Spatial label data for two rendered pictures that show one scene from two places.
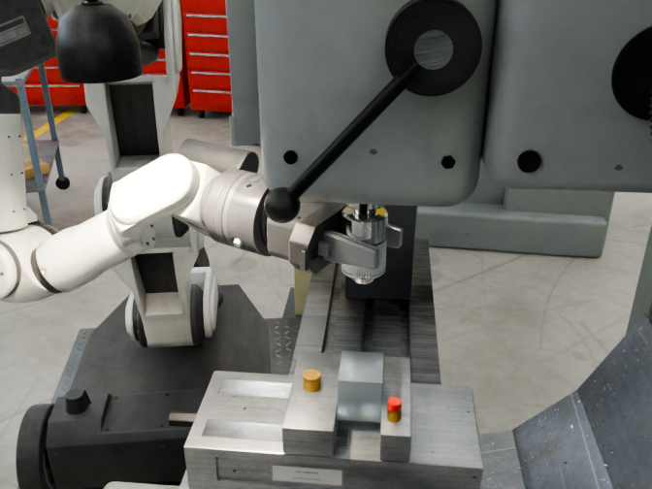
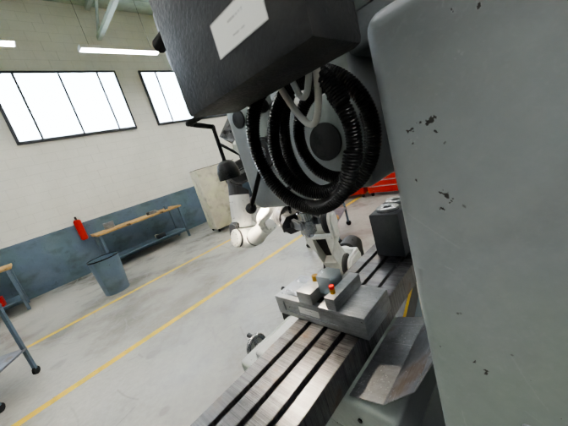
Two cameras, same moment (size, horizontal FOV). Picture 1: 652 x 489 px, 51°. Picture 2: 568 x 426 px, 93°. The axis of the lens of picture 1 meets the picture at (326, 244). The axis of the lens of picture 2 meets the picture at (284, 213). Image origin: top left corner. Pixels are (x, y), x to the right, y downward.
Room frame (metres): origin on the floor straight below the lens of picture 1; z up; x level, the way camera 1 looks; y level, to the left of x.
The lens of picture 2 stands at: (0.04, -0.50, 1.45)
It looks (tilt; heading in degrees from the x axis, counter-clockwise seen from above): 12 degrees down; 42
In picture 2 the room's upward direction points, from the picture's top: 17 degrees counter-clockwise
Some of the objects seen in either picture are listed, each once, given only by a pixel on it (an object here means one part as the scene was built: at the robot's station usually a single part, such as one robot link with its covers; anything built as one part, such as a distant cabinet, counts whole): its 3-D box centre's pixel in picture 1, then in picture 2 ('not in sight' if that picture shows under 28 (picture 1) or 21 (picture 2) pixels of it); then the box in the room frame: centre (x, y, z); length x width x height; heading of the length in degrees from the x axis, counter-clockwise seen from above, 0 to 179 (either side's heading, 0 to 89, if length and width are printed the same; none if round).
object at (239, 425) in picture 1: (336, 423); (326, 296); (0.67, -0.01, 0.96); 0.35 x 0.15 x 0.11; 84
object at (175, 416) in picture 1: (185, 419); not in sight; (0.69, 0.18, 0.95); 0.04 x 0.02 x 0.02; 84
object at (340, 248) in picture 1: (348, 253); (297, 226); (0.61, -0.02, 1.23); 0.06 x 0.02 x 0.03; 60
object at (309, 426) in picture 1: (314, 400); (318, 286); (0.67, 0.01, 1.00); 0.15 x 0.06 x 0.04; 174
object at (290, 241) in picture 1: (290, 223); (294, 218); (0.68, 0.04, 1.23); 0.13 x 0.12 x 0.10; 150
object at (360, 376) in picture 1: (360, 385); (330, 281); (0.67, -0.04, 1.02); 0.06 x 0.05 x 0.06; 174
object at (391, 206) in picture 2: (378, 223); (395, 224); (1.17, -0.10, 1.01); 0.22 x 0.12 x 0.20; 176
